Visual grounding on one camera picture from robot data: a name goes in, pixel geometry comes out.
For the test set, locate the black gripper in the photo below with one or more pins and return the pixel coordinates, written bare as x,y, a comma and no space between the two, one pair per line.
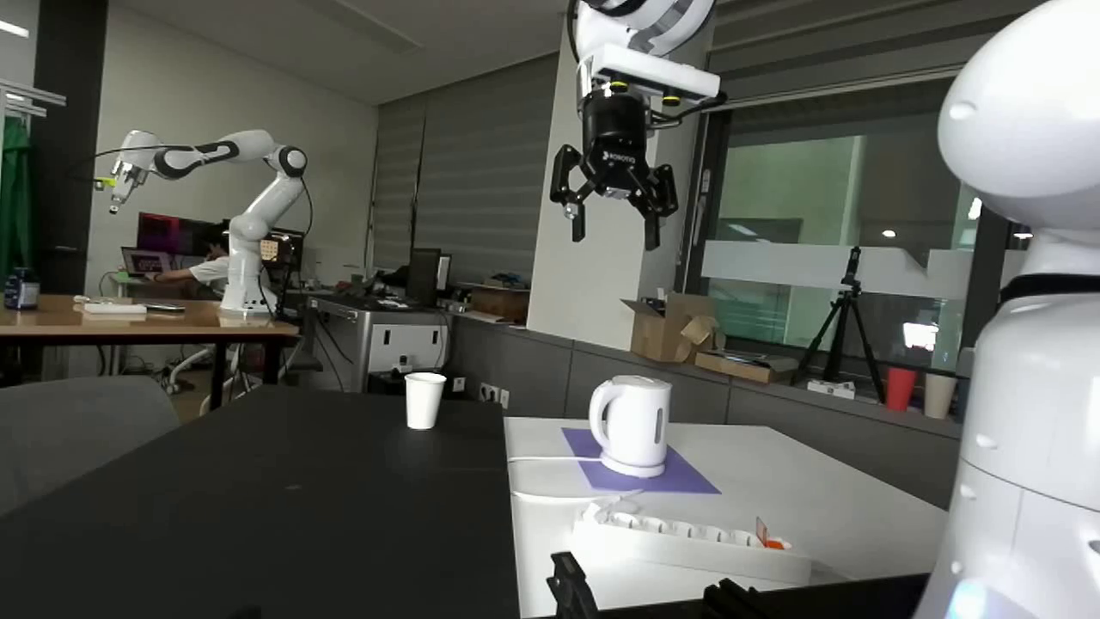
611,131

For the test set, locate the white power strip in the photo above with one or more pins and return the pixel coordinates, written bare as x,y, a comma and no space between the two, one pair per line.
610,533

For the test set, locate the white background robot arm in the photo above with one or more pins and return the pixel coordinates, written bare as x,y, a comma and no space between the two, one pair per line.
477,199

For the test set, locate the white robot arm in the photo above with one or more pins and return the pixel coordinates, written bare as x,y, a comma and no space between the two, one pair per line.
1023,131

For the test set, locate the cardboard box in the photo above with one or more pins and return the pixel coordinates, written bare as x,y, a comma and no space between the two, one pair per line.
674,328

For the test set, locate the white electric kettle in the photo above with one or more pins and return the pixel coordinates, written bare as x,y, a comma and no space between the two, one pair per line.
627,416

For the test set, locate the white paper cup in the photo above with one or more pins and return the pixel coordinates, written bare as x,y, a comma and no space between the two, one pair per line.
422,393

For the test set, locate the grey cabinet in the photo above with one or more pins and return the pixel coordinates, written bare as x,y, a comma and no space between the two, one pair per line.
365,348

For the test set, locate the red cup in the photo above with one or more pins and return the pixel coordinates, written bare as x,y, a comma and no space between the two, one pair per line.
899,391

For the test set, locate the beige cup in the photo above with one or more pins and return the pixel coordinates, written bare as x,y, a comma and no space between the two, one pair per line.
939,395

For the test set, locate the black clamp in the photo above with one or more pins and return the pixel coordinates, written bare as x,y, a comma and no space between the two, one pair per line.
568,588

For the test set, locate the computer monitor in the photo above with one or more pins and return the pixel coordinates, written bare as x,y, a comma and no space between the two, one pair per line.
183,241

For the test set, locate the wooden table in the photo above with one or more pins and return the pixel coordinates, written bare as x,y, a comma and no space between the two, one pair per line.
191,320

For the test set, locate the grey chair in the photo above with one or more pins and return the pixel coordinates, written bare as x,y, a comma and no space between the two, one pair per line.
67,427

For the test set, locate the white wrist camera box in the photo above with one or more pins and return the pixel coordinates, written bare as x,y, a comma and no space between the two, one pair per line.
624,70

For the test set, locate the black camera tripod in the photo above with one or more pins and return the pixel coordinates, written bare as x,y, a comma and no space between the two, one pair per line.
842,316

